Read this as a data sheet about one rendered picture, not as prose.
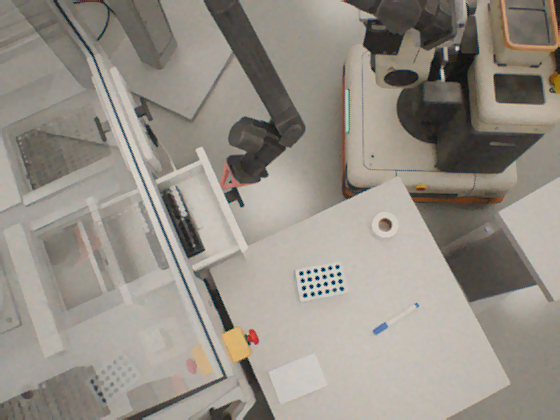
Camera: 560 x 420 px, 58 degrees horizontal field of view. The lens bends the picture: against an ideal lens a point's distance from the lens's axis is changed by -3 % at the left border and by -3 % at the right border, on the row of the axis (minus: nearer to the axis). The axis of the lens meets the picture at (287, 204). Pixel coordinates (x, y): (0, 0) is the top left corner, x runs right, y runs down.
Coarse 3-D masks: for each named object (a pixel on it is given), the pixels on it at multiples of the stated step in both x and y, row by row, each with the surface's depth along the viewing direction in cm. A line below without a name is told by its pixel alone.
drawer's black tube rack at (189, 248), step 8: (160, 192) 130; (168, 200) 129; (168, 208) 132; (176, 208) 129; (176, 216) 130; (176, 224) 128; (184, 224) 128; (184, 232) 128; (192, 232) 130; (184, 240) 127; (184, 248) 130; (192, 248) 130
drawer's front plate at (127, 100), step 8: (112, 72) 136; (120, 80) 135; (120, 88) 135; (128, 88) 145; (128, 96) 136; (128, 104) 133; (128, 112) 133; (136, 120) 132; (136, 128) 132; (144, 136) 132; (144, 144) 130; (144, 152) 130; (152, 152) 134; (152, 160) 131; (160, 168) 137
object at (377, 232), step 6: (378, 216) 138; (384, 216) 138; (390, 216) 137; (372, 222) 137; (378, 222) 137; (390, 222) 138; (396, 222) 137; (372, 228) 137; (378, 228) 137; (390, 228) 138; (396, 228) 137; (372, 234) 140; (378, 234) 136; (384, 234) 136; (390, 234) 136; (384, 240) 140
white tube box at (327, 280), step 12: (324, 264) 135; (336, 264) 135; (300, 276) 134; (312, 276) 134; (324, 276) 137; (336, 276) 134; (300, 288) 133; (312, 288) 137; (324, 288) 133; (336, 288) 133; (300, 300) 134; (312, 300) 136
